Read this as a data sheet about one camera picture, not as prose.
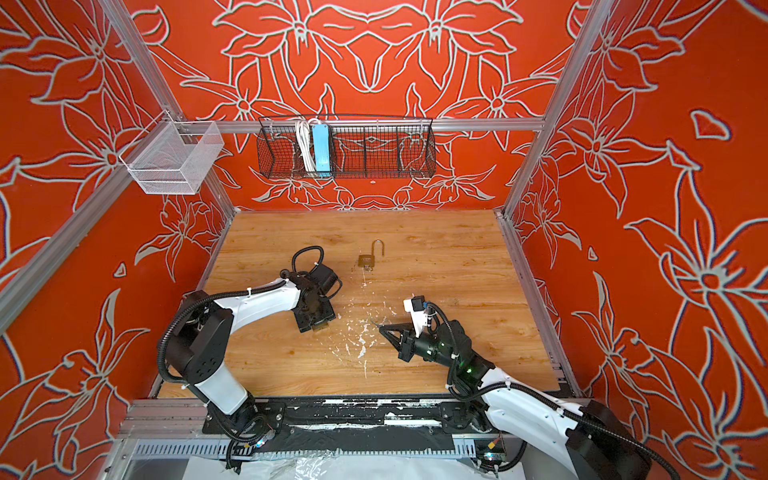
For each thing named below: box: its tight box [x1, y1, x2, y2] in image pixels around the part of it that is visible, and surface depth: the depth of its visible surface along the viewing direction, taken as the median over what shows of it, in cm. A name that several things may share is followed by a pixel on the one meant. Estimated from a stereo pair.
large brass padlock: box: [358, 239, 385, 267], surface depth 106 cm
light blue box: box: [312, 124, 331, 172], surface depth 92 cm
